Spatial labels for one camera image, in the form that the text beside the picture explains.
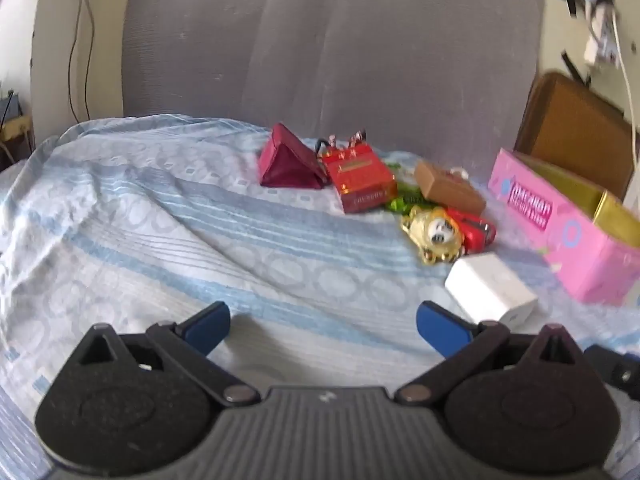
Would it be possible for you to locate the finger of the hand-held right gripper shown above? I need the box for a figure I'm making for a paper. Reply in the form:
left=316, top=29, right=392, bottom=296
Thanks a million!
left=584, top=345, right=640, bottom=403

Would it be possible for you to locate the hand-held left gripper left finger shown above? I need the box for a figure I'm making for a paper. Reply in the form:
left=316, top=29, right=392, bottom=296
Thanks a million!
left=75, top=301, right=261, bottom=406

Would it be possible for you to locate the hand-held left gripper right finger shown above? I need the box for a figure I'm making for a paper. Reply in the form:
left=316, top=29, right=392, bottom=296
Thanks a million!
left=395, top=301, right=583, bottom=406

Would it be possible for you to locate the white charger block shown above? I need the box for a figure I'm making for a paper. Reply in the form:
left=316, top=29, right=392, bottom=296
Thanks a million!
left=444, top=253, right=539, bottom=327

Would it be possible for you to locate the red plastic lighter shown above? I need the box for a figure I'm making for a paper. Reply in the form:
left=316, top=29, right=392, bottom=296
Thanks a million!
left=446, top=207, right=497, bottom=254

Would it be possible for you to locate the green foil wrapper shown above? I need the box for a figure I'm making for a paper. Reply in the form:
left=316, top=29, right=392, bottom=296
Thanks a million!
left=382, top=162, right=436, bottom=216

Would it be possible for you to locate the pink tin box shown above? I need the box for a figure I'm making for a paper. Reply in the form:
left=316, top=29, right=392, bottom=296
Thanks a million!
left=487, top=148, right=640, bottom=306

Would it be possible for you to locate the red cardboard box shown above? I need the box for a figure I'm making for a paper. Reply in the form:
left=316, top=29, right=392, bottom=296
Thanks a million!
left=321, top=144, right=398, bottom=214

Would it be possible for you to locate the crimson triangular pouch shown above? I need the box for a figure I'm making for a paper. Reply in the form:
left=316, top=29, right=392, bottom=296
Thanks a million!
left=258, top=123, right=328, bottom=190

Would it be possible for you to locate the blue patterned bed sheet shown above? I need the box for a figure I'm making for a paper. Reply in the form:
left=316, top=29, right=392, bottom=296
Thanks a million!
left=0, top=115, right=640, bottom=480

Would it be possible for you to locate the small brown cardboard box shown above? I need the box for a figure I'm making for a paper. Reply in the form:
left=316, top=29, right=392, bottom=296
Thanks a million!
left=414, top=161, right=487, bottom=216

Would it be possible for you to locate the brown ribbed board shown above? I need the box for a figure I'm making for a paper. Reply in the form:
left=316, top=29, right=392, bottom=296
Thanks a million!
left=514, top=71, right=638, bottom=201

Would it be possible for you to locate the grey fabric backrest cushion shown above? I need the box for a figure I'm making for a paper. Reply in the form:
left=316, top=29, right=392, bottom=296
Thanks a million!
left=122, top=0, right=546, bottom=181

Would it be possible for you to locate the yellow panda figure keychain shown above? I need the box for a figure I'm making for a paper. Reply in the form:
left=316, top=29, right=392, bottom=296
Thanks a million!
left=401, top=206, right=463, bottom=266

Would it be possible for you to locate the white cable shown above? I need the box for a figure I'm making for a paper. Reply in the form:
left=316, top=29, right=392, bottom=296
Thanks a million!
left=607, top=5, right=640, bottom=171

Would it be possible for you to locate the white wall power strip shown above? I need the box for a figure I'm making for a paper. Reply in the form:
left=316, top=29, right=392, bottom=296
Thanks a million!
left=584, top=2, right=621, bottom=67

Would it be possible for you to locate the black wall cable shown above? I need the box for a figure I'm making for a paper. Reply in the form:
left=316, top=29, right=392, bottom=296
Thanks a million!
left=67, top=0, right=97, bottom=121

